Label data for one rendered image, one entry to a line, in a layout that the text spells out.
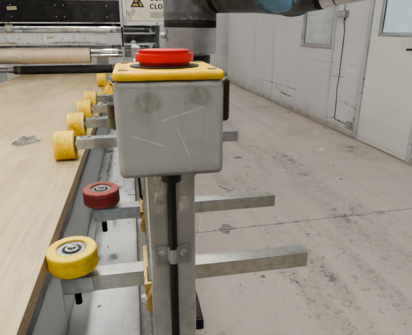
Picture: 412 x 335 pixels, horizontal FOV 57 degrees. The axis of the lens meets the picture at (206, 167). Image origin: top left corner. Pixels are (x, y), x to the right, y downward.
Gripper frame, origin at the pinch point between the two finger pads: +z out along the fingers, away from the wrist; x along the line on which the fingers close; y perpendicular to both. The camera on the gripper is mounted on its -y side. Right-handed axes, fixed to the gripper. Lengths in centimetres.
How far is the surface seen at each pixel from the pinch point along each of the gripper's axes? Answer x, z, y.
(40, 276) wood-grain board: 25.6, 11.0, -15.0
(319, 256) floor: -91, 101, 107
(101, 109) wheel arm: 24, 7, 88
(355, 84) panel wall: -248, 40, 348
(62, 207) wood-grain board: 26.0, 10.4, 7.6
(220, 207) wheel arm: -9.0, 16.4, 13.5
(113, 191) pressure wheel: 15.8, 9.8, 12.7
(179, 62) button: 7.0, -22.8, -41.0
